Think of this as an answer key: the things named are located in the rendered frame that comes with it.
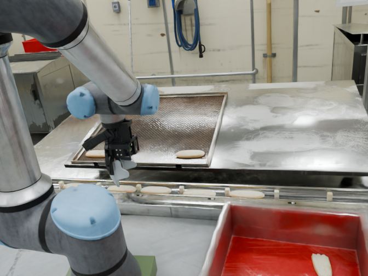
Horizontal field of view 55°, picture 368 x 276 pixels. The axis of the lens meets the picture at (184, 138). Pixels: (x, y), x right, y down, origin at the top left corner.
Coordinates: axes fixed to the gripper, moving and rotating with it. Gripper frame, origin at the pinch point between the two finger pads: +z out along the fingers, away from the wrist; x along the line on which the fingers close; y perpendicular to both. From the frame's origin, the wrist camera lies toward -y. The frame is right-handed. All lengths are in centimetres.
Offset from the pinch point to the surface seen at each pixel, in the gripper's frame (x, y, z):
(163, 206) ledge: -8.9, 17.2, 3.1
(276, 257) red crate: -21, 48, 7
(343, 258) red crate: -20, 63, 6
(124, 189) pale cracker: -1.1, 1.9, 2.9
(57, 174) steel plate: 13.1, -32.9, 7.1
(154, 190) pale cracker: -1.0, 11.7, 3.1
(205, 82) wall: 371, -49, 71
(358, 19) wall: 370, 136, 3
